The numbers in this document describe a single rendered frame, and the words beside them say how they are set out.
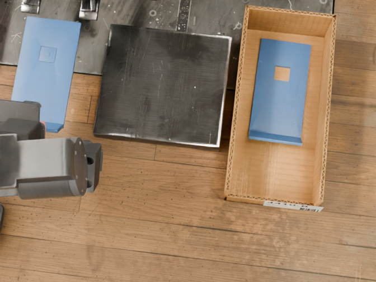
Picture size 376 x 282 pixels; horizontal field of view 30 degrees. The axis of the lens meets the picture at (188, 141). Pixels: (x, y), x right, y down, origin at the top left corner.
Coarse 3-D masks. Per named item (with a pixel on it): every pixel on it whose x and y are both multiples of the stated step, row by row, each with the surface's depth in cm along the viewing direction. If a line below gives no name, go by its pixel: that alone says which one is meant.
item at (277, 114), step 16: (272, 48) 97; (288, 48) 97; (304, 48) 97; (272, 64) 97; (288, 64) 97; (304, 64) 97; (256, 80) 96; (272, 80) 96; (304, 80) 96; (256, 96) 96; (272, 96) 96; (288, 96) 96; (304, 96) 95; (256, 112) 95; (272, 112) 95; (288, 112) 95; (256, 128) 94; (272, 128) 94; (288, 128) 94
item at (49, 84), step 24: (48, 24) 90; (72, 24) 90; (24, 48) 89; (72, 48) 89; (24, 72) 88; (48, 72) 88; (72, 72) 88; (24, 96) 87; (48, 96) 87; (48, 120) 86
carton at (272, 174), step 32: (256, 32) 98; (288, 32) 98; (320, 32) 97; (256, 64) 97; (320, 64) 97; (320, 96) 95; (320, 128) 92; (256, 160) 94; (288, 160) 94; (320, 160) 88; (224, 192) 88; (256, 192) 92; (288, 192) 92; (320, 192) 86
